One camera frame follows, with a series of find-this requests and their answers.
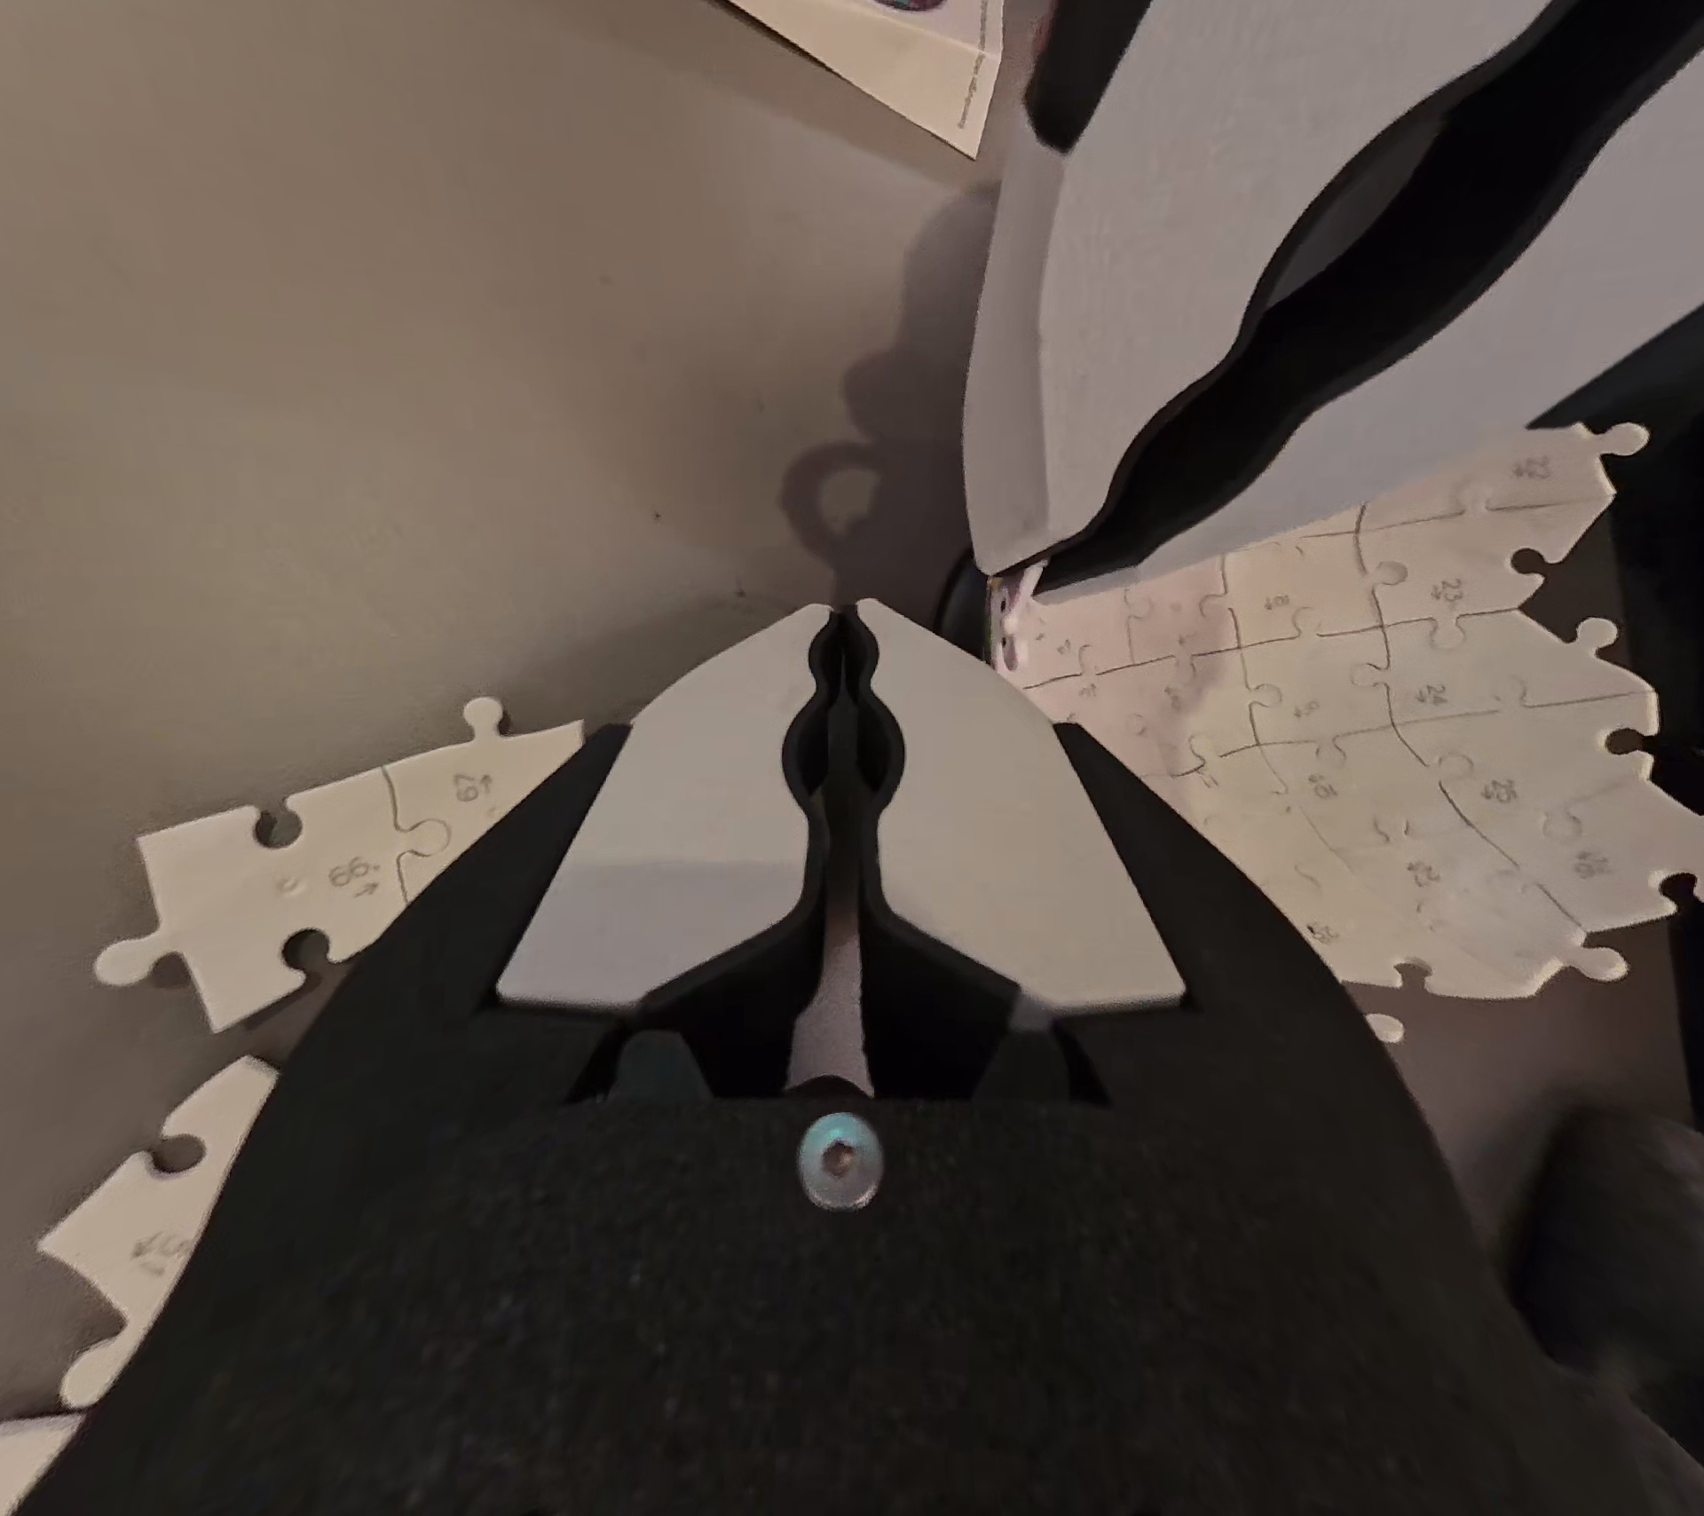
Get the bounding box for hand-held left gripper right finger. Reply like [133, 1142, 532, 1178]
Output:
[851, 596, 1187, 1098]

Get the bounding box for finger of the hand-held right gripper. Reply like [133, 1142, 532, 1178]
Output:
[960, 0, 1704, 578]
[1043, 0, 1704, 601]

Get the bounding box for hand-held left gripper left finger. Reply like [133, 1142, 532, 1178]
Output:
[495, 603, 848, 1098]

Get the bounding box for partly built white puzzle ball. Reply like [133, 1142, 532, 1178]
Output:
[990, 416, 1704, 1004]

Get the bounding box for black ball stand ring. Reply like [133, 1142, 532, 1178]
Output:
[935, 558, 1001, 652]

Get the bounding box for puzzle pieces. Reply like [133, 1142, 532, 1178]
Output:
[0, 695, 587, 1516]

